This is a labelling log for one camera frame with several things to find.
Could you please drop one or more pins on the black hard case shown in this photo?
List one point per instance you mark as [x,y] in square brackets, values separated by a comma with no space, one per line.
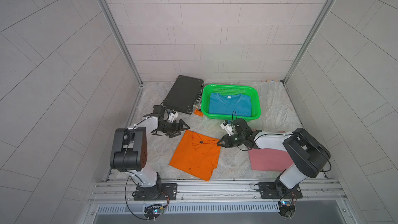
[184,94]

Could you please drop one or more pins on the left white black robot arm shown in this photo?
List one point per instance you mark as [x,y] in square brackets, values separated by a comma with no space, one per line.
[130,151]

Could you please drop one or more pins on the right green circuit board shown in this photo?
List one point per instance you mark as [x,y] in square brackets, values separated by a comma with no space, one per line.
[286,208]

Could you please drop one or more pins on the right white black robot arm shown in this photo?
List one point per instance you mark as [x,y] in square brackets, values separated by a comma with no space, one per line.
[296,155]

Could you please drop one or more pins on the small orange object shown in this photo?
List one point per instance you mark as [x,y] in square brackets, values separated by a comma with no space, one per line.
[198,113]

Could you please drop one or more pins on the left green circuit board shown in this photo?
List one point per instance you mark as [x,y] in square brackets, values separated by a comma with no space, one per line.
[152,212]

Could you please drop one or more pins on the aluminium mounting rail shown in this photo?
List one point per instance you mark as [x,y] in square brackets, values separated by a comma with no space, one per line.
[218,190]

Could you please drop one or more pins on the pink folded t-shirt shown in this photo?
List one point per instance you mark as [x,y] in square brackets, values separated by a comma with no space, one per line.
[269,153]

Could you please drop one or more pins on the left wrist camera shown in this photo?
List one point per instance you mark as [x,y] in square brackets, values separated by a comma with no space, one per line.
[172,116]

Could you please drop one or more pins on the blue t-shirt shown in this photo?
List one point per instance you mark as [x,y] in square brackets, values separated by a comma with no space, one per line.
[228,104]

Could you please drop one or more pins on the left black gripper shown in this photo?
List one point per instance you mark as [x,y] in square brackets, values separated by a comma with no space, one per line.
[177,128]

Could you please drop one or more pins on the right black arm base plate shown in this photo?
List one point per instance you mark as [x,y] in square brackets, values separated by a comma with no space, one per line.
[273,190]

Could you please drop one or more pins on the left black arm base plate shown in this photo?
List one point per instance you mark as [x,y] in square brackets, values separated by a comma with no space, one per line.
[156,193]

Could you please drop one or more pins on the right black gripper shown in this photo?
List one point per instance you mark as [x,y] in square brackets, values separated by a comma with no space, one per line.
[226,144]

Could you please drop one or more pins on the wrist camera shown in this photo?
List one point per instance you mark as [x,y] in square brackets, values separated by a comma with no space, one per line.
[172,116]
[226,125]

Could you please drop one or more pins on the orange t-shirt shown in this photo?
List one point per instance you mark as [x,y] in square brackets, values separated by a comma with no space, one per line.
[197,155]

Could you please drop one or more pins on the green circuit board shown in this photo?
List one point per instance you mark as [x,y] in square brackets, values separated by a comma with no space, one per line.
[286,208]
[152,212]

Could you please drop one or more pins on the green plastic basket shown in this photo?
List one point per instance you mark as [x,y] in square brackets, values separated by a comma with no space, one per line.
[231,90]

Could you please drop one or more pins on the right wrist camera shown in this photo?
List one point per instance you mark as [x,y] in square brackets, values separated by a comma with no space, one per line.
[226,125]

